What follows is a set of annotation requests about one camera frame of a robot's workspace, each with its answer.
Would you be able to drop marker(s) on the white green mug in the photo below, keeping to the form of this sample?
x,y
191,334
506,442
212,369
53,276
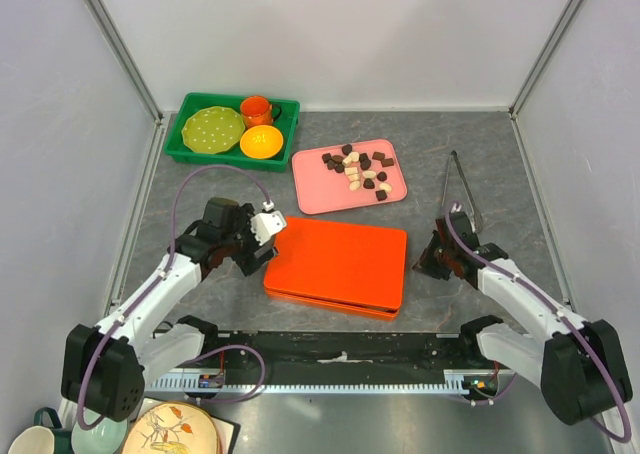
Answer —
x,y
46,435

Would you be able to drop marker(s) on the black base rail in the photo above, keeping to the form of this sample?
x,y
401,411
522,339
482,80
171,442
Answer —
x,y
335,363

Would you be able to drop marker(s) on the painted bird plate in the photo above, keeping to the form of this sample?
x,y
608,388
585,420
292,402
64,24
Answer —
x,y
173,428

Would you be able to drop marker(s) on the orange box lid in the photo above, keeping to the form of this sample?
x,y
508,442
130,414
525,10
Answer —
x,y
340,262

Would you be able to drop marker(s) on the green dotted plate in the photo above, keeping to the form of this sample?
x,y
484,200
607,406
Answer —
x,y
213,130

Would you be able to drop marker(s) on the metal tongs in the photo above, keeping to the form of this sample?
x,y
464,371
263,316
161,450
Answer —
x,y
461,185

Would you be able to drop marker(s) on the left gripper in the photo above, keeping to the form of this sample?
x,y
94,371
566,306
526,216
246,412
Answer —
x,y
248,262

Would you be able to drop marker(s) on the orange bowl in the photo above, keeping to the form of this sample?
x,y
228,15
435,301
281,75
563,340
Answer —
x,y
262,142

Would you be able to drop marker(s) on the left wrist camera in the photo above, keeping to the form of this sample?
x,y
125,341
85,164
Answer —
x,y
266,224

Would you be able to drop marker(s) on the orange chocolate box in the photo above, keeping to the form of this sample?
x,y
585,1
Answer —
x,y
333,306

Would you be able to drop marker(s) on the pink tray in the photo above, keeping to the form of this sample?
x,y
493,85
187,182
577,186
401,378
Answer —
x,y
320,190

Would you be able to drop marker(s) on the celadon bowl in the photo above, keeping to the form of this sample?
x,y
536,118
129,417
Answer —
x,y
105,438

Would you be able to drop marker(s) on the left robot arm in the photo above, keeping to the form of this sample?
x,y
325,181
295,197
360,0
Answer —
x,y
108,366

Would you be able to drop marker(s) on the orange mug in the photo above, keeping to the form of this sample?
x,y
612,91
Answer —
x,y
258,110

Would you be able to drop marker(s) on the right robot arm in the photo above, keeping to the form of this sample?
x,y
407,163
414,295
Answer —
x,y
578,365

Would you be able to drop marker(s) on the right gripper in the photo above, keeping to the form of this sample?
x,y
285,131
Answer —
x,y
425,263

